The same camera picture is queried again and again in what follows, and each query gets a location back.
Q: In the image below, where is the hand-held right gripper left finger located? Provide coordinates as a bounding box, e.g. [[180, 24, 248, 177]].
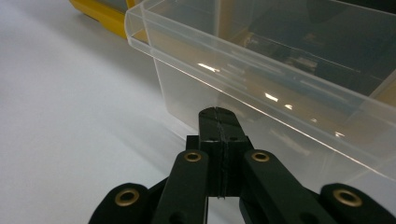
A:
[[185, 106, 224, 198]]

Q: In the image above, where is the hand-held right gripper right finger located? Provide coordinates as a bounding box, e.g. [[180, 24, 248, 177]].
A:
[[220, 106, 254, 198]]

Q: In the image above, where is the clear plastic drawer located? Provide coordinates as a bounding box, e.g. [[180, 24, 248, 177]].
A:
[[123, 0, 396, 217]]

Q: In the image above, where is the yellow black organizer case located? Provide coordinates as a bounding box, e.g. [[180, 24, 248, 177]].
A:
[[68, 0, 148, 41]]

